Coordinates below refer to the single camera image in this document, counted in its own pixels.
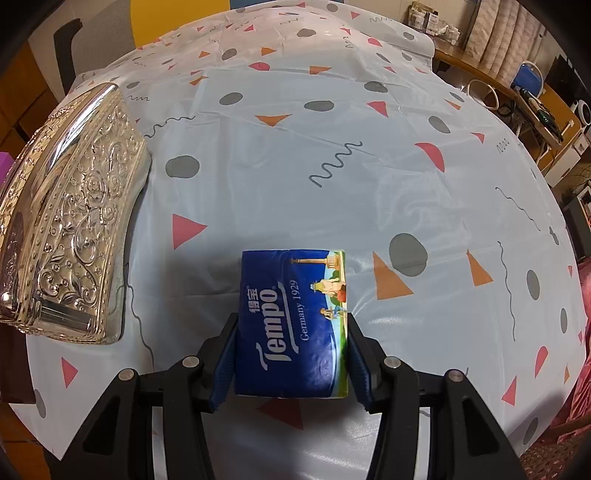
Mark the purple cardboard box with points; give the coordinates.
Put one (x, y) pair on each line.
(3, 164)

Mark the wooden wardrobe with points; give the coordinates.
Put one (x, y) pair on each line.
(23, 106)

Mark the beige patterned curtain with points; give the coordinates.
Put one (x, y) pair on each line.
(503, 37)

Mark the white round fan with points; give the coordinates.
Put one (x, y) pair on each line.
(584, 113)

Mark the white tote bag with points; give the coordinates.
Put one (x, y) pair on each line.
(482, 92)

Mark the black television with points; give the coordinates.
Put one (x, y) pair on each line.
(570, 78)

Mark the black hair tool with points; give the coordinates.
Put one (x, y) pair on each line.
(542, 115)

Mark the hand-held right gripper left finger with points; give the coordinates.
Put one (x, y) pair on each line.
(226, 364)

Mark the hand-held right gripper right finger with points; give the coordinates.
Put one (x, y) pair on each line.
(360, 364)

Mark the grey storage shelf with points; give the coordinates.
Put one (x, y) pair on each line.
(579, 221)

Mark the blue tissue pack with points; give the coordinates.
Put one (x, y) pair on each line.
(286, 332)

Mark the grey yellow blue chair back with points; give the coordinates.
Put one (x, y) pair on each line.
(175, 18)

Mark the desk organizer with bottles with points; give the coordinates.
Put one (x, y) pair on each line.
(431, 21)

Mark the gold embossed tissue box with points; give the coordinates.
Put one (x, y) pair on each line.
(78, 217)

